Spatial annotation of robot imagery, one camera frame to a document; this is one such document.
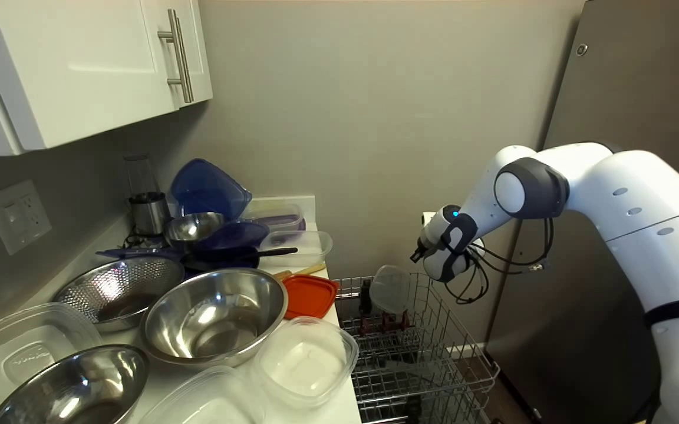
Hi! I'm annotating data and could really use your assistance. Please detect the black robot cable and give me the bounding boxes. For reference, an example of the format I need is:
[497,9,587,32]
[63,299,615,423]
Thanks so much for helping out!
[442,215,556,306]

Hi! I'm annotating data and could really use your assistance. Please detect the white countertop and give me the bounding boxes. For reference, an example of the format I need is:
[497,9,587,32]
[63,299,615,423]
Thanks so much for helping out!
[0,194,363,424]

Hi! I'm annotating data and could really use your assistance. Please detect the steel bowl front left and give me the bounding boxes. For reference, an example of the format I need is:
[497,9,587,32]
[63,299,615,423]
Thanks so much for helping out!
[0,345,149,424]

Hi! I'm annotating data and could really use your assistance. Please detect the clear container far left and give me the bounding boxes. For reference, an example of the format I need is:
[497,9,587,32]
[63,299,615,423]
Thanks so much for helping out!
[0,305,101,404]

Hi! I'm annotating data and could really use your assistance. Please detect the steel cup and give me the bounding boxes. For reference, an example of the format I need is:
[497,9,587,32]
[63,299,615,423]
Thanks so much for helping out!
[129,192,168,237]

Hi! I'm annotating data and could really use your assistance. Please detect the orange plastic lid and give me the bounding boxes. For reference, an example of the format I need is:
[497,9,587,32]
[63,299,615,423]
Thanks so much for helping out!
[283,275,338,318]

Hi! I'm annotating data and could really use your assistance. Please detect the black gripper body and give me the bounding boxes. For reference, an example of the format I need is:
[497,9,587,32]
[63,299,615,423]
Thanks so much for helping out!
[410,234,433,264]

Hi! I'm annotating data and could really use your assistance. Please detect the clear square container front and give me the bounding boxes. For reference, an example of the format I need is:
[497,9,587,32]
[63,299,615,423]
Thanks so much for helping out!
[253,317,358,410]

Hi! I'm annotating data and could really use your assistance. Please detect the upper wire dishwasher rack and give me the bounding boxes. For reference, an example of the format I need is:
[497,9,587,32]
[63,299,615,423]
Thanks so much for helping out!
[334,275,500,424]

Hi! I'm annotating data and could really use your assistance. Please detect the white upper cabinet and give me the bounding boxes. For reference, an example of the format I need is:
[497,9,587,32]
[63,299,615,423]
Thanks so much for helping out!
[0,0,212,156]

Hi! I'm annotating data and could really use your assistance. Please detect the steel colander bowl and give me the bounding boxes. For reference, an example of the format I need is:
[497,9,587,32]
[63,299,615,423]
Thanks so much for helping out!
[53,258,186,332]

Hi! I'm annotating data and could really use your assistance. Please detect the stainless refrigerator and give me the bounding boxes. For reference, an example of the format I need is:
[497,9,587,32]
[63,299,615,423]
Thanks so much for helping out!
[488,0,679,424]

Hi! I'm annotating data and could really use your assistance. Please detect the white wall outlet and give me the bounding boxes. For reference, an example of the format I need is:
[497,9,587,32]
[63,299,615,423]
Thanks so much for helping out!
[0,180,53,255]

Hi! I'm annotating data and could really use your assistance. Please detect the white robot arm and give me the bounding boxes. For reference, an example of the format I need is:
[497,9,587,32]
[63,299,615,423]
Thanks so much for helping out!
[413,141,679,424]

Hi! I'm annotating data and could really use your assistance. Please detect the steel mixing bowl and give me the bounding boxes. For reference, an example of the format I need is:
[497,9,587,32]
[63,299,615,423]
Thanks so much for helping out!
[141,270,289,368]

